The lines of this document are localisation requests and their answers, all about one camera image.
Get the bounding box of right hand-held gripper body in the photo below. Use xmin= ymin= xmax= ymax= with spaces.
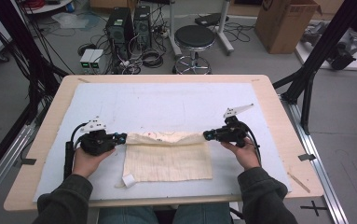
xmin=214 ymin=103 xmax=255 ymax=148

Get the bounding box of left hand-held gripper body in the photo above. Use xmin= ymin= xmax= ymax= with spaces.
xmin=78 ymin=116 xmax=119 ymax=157

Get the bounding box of cream patterned cloth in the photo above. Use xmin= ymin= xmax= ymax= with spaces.
xmin=114 ymin=130 xmax=213 ymax=189

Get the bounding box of person's left hand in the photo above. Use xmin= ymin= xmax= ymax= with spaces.
xmin=72 ymin=146 xmax=117 ymax=179

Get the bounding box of person's right hand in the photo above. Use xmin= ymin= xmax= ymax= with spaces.
xmin=221 ymin=138 xmax=261 ymax=172

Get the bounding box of white foam board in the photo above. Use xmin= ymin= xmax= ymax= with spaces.
xmin=32 ymin=82 xmax=293 ymax=203

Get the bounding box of person's left leg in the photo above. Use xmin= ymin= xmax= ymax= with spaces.
xmin=97 ymin=206 xmax=159 ymax=224

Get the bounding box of person's leg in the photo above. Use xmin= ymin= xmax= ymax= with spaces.
xmin=172 ymin=203 xmax=231 ymax=224
xmin=97 ymin=206 xmax=159 ymax=224

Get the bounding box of person's right leg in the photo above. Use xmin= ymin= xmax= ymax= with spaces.
xmin=172 ymin=203 xmax=231 ymax=224

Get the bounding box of white power supply unit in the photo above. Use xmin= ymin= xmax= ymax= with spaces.
xmin=79 ymin=49 xmax=96 ymax=74
xmin=89 ymin=49 xmax=104 ymax=74

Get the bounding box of thin wooden stick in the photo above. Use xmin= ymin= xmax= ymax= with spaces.
xmin=287 ymin=172 xmax=311 ymax=194

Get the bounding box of black round stool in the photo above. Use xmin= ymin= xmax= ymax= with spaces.
xmin=172 ymin=24 xmax=216 ymax=75

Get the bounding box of white metal stand leg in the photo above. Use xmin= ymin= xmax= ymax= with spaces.
xmin=217 ymin=0 xmax=235 ymax=55

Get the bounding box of black computer tower green label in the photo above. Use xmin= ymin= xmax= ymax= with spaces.
xmin=105 ymin=7 xmax=134 ymax=60

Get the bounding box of black tape cross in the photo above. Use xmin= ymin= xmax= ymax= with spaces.
xmin=300 ymin=200 xmax=328 ymax=217

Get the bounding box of black flat case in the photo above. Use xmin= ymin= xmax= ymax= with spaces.
xmin=194 ymin=12 xmax=230 ymax=27

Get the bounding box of cardboard box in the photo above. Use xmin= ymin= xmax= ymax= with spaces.
xmin=254 ymin=0 xmax=323 ymax=55

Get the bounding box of clear plastic bag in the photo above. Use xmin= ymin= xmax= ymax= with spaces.
xmin=51 ymin=12 xmax=89 ymax=30

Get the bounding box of white round table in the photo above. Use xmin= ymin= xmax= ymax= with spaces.
xmin=23 ymin=0 xmax=75 ymax=15

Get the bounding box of right hand-held gripper cable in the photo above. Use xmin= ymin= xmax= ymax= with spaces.
xmin=242 ymin=122 xmax=263 ymax=166

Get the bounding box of hand-held gripper cable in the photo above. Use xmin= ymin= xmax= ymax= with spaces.
xmin=242 ymin=122 xmax=263 ymax=166
xmin=63 ymin=122 xmax=89 ymax=181

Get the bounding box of left hand-held gripper cable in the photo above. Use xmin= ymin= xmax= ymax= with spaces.
xmin=63 ymin=122 xmax=89 ymax=181

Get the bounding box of coiled black cable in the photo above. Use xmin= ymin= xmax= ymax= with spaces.
xmin=142 ymin=49 xmax=165 ymax=69

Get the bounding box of aluminium rail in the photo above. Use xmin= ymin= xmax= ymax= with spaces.
xmin=280 ymin=94 xmax=350 ymax=224
xmin=0 ymin=124 xmax=37 ymax=213

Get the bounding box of black metal frame with cables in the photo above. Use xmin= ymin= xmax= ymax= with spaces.
xmin=0 ymin=0 xmax=70 ymax=125

